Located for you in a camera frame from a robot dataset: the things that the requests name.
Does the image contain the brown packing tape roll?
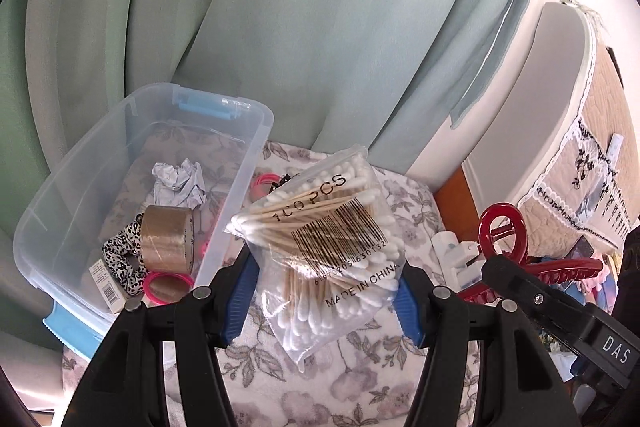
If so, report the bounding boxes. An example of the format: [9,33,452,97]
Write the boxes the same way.
[140,205,195,273]

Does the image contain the red hair claw clip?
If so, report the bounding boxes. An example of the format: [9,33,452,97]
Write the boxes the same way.
[457,203,603,305]

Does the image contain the brown wooden furniture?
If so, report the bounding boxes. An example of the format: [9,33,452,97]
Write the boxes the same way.
[434,169,481,233]

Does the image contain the clear plastic storage container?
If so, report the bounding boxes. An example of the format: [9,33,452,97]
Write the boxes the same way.
[12,83,275,360]

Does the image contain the smartphone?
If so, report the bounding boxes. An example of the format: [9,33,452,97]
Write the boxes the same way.
[567,234,598,263]

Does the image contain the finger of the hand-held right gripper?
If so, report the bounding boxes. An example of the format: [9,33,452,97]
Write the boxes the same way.
[481,255,587,344]

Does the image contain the pink round mirror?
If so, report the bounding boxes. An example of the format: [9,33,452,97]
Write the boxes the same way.
[143,272,195,306]

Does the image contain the white power strip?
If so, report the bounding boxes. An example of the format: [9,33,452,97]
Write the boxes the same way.
[432,232,482,288]

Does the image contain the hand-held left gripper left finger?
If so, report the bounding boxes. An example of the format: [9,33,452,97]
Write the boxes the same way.
[62,249,260,427]

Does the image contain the beige quilted lace cover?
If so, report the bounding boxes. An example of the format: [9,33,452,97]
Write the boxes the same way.
[517,0,637,258]

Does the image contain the cotton swab bag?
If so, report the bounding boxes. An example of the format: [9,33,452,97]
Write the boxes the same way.
[223,144,406,370]

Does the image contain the white appliance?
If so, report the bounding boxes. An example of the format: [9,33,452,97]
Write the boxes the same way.
[462,2,596,208]

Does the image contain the black white leopard scrunchie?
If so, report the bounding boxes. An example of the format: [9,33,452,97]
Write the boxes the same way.
[102,214,148,297]

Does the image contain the black flower hair clip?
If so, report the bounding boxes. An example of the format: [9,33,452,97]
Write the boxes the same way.
[270,174,297,195]

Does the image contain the small barcode cardboard box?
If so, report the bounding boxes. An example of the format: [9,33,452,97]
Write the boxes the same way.
[89,259,126,314]

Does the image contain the pale green curtain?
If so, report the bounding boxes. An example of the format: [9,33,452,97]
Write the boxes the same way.
[0,0,563,353]

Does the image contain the white paper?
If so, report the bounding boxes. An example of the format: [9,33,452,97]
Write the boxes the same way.
[152,159,207,210]

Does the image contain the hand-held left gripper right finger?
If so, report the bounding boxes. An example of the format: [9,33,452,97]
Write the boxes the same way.
[392,262,583,427]

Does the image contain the floral fleece blanket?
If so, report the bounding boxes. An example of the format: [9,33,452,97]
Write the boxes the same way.
[62,142,501,427]

